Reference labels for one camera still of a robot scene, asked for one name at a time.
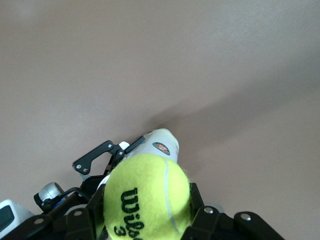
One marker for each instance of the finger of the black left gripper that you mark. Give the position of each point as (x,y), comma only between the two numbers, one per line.
(100,150)

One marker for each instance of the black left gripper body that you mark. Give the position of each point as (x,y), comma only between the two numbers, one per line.
(91,185)

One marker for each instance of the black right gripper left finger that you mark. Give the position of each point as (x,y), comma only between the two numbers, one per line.
(75,225)

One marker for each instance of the yellow Wilson tennis ball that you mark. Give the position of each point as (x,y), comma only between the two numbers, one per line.
(150,180)

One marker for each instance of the white Wilson tennis ball can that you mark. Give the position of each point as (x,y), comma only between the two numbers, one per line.
(162,140)

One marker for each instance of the brown table cover mat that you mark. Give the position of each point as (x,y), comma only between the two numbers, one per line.
(125,62)

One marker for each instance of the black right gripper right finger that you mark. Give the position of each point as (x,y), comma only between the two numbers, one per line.
(225,227)

